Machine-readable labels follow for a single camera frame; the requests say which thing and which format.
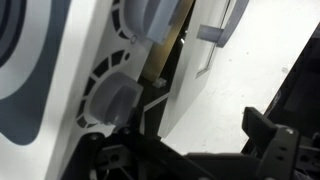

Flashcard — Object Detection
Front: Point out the white oven door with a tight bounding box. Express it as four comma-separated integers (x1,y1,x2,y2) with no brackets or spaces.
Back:
157,0,250,138

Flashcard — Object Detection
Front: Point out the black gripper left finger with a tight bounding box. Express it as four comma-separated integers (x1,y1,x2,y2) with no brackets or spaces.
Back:
61,128,214,180

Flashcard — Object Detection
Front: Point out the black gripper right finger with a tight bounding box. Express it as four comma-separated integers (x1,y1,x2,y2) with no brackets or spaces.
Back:
242,107,320,180

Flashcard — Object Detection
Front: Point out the grey stove knob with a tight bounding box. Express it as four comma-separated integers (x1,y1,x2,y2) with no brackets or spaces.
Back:
90,72,143,126
124,0,181,44

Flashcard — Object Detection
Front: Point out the toy kitchen play set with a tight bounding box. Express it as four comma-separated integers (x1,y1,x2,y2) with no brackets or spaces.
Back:
0,0,198,180

